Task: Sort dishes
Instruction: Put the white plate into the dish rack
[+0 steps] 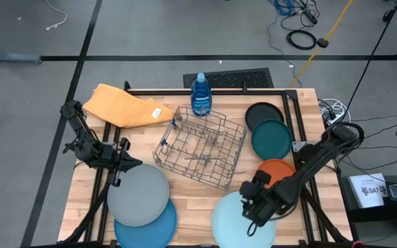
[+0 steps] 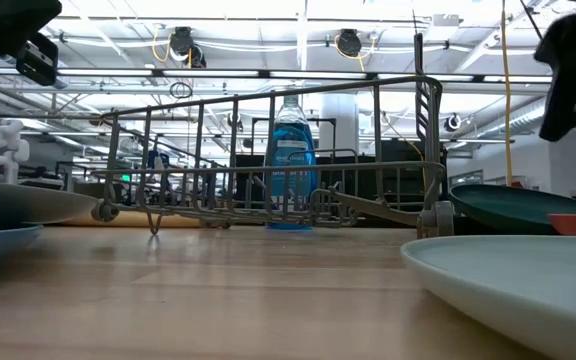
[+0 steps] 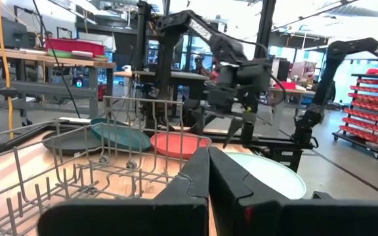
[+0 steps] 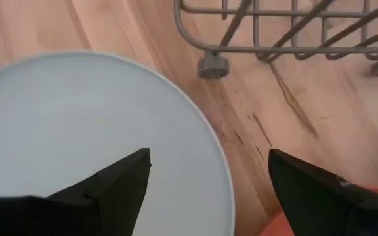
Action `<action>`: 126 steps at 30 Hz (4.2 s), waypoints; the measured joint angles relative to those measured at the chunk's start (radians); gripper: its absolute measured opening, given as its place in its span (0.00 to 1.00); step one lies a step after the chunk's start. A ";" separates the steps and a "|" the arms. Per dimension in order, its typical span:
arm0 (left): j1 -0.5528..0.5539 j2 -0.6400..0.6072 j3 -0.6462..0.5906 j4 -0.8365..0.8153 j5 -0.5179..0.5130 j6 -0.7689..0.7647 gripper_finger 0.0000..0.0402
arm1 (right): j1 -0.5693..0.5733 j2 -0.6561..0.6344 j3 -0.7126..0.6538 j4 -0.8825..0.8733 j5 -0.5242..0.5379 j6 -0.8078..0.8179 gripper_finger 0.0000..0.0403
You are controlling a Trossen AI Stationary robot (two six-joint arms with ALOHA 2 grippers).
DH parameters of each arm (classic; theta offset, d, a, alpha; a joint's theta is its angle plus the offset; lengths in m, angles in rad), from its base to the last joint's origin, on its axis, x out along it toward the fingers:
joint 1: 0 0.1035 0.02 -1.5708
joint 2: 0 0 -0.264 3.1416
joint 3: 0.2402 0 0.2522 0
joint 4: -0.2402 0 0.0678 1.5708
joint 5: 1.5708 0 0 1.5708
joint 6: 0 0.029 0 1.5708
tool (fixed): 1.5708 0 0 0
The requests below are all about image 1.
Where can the orange plate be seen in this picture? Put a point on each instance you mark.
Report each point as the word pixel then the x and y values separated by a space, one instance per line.
pixel 277 168

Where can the black aluminium table frame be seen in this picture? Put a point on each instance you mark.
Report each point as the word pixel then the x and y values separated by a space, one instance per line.
pixel 229 92

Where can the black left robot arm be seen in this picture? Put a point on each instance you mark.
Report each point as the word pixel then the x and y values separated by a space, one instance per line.
pixel 84 144

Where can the black plate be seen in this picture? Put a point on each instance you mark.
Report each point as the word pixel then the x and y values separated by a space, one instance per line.
pixel 262 112

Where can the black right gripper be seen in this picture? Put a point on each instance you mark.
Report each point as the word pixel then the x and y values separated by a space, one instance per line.
pixel 264 196

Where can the orange cloth towel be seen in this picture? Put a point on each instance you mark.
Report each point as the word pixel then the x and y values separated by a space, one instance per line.
pixel 122 106

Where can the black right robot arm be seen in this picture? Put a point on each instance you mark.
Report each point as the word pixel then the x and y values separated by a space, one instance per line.
pixel 308 168

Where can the black floor vent grate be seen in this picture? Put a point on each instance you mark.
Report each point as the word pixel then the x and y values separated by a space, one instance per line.
pixel 240 78

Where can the grey plate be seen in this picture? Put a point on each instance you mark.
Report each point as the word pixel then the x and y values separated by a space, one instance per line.
pixel 138 194

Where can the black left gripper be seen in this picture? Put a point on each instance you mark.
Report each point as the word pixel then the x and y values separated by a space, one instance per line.
pixel 117 162

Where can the black round floor puck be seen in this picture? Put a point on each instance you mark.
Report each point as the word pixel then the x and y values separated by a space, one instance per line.
pixel 322 43

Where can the dark teal plate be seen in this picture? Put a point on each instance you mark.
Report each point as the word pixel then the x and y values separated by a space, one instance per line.
pixel 272 139

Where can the white printed booklet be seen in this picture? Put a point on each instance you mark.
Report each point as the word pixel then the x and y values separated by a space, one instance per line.
pixel 367 191

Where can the blue dish soap bottle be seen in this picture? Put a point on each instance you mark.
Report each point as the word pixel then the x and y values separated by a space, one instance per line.
pixel 201 96

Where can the grey metal floor beam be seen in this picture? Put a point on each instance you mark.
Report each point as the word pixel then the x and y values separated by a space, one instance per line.
pixel 9 57

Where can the black side shelf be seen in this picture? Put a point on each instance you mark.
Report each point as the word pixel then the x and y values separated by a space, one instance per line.
pixel 384 213

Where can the black power strip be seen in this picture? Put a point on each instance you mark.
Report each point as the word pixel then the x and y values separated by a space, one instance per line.
pixel 310 15

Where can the pale blue plate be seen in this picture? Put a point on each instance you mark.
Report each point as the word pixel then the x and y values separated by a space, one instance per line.
pixel 229 224

